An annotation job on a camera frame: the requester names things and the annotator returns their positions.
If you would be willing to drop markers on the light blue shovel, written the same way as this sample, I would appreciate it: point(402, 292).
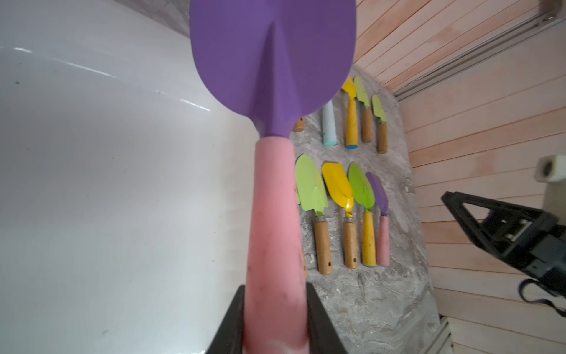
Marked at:
point(329, 125)

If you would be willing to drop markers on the narrow green trowel wooden handle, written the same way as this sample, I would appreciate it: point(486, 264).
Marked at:
point(313, 197)

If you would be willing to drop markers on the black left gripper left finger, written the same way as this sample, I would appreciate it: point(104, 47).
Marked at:
point(229, 337)

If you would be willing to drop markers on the purple shovel square blade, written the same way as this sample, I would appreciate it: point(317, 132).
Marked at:
point(383, 239)

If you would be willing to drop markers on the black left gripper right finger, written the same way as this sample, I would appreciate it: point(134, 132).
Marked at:
point(323, 338)

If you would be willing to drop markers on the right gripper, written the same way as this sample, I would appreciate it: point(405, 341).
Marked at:
point(527, 239)

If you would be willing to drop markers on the green spade wooden handle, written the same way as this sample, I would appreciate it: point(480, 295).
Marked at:
point(379, 112)

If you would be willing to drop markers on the green shovel yellow blue handle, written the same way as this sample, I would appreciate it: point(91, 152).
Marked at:
point(364, 195)

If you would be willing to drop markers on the purple shovel round blade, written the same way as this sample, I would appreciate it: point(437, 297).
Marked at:
point(274, 62)

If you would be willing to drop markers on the olive green pointed shovel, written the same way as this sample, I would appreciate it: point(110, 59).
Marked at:
point(300, 125)

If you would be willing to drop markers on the light green shovel wooden handle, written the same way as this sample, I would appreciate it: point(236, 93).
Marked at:
point(367, 116)

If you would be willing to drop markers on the white plastic storage box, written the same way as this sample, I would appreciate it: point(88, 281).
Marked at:
point(125, 186)

